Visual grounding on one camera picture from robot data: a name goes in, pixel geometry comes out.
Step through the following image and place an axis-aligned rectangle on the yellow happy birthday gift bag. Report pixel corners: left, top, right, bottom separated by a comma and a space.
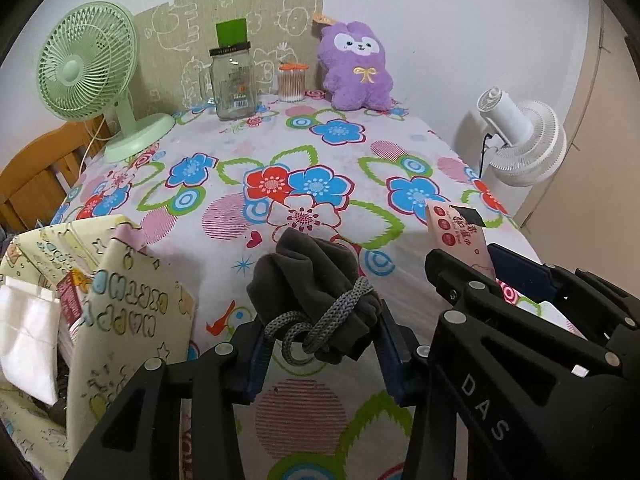
0, 215, 198, 480

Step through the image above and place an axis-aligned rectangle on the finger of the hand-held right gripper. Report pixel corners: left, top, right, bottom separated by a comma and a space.
425, 249, 626, 376
487, 244, 640, 333

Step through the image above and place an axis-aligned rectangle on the white fan cable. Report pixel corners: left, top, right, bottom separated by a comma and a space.
81, 114, 114, 162

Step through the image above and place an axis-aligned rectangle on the glass jar mug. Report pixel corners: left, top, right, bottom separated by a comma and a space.
199, 46, 258, 121

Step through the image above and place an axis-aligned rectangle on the green plastic cup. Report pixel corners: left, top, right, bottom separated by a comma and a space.
215, 18, 249, 49

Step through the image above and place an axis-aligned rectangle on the purple plush rabbit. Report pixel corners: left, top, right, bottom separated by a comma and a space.
312, 12, 395, 111

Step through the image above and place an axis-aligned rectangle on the red yellow packet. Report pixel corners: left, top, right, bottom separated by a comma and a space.
56, 270, 96, 356

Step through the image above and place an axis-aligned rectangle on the green desk fan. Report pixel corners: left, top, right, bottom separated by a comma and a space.
37, 1, 176, 163

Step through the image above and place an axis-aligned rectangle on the small black object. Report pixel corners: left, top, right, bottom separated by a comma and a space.
451, 205, 486, 229

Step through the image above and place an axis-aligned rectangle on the beige wooden door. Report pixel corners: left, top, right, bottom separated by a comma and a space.
515, 0, 640, 291

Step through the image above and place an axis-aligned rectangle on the white cloth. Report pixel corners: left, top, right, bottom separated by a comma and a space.
0, 277, 61, 406

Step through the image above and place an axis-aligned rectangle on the white floor fan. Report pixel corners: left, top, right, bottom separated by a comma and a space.
475, 86, 567, 188

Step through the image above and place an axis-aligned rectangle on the cotton swab jar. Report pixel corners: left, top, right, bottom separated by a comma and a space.
277, 62, 307, 103

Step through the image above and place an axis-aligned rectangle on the pink tissue packet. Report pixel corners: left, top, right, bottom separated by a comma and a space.
425, 200, 498, 281

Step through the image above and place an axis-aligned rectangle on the floral tablecloth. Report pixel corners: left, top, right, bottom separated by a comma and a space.
50, 91, 548, 480

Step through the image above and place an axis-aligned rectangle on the black fan cable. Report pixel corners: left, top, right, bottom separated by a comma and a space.
478, 132, 494, 181

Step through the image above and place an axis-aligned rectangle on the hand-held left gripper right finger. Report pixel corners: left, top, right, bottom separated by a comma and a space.
377, 299, 453, 480

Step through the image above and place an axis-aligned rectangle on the wooden chair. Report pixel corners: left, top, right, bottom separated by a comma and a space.
0, 122, 108, 233

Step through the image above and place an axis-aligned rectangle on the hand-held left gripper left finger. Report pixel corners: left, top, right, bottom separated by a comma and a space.
62, 322, 271, 480

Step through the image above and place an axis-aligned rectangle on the dark grey drawstring pouch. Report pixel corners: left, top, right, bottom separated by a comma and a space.
246, 227, 383, 366

